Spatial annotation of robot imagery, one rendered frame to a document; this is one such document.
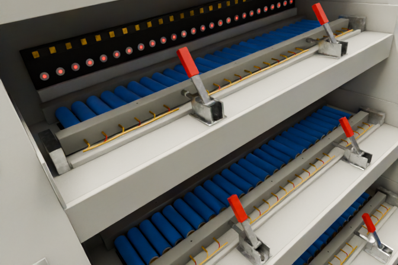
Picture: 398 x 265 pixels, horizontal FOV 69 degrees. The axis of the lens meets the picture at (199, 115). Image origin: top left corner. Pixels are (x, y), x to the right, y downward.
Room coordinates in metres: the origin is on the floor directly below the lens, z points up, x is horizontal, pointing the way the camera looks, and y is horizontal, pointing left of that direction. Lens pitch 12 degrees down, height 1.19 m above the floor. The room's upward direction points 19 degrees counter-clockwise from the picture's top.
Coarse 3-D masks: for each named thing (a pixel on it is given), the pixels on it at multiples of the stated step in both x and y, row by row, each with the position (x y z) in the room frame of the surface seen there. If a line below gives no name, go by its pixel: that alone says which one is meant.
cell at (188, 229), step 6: (168, 210) 0.41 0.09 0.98; (174, 210) 0.41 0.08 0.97; (168, 216) 0.41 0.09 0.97; (174, 216) 0.40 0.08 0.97; (180, 216) 0.40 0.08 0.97; (174, 222) 0.39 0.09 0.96; (180, 222) 0.39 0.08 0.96; (186, 222) 0.39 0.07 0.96; (180, 228) 0.38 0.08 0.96; (186, 228) 0.38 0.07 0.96; (192, 228) 0.38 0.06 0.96; (186, 234) 0.37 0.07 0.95
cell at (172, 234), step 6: (156, 216) 0.40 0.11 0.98; (162, 216) 0.40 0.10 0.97; (156, 222) 0.40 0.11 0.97; (162, 222) 0.39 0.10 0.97; (168, 222) 0.39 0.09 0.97; (162, 228) 0.38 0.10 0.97; (168, 228) 0.38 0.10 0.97; (174, 228) 0.38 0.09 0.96; (168, 234) 0.37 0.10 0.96; (174, 234) 0.37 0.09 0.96; (180, 234) 0.37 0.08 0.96; (168, 240) 0.37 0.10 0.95; (174, 240) 0.36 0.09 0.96
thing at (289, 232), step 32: (352, 96) 0.62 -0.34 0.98; (384, 128) 0.55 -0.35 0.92; (384, 160) 0.48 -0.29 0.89; (320, 192) 0.42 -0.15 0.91; (352, 192) 0.43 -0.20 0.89; (288, 224) 0.38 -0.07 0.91; (320, 224) 0.38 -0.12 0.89; (96, 256) 0.38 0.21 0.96; (224, 256) 0.34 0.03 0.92; (288, 256) 0.34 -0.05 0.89
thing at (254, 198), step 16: (336, 128) 0.54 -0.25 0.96; (352, 128) 0.55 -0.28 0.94; (368, 128) 0.55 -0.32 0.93; (320, 144) 0.50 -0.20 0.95; (304, 160) 0.47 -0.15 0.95; (320, 160) 0.48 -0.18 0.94; (272, 176) 0.44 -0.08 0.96; (288, 176) 0.44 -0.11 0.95; (256, 192) 0.41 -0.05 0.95; (272, 192) 0.43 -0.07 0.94; (288, 192) 0.42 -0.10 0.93; (256, 208) 0.40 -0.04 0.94; (208, 224) 0.37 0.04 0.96; (224, 224) 0.37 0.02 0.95; (192, 240) 0.35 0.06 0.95; (208, 240) 0.36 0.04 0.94; (176, 256) 0.33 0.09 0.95; (192, 256) 0.35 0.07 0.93
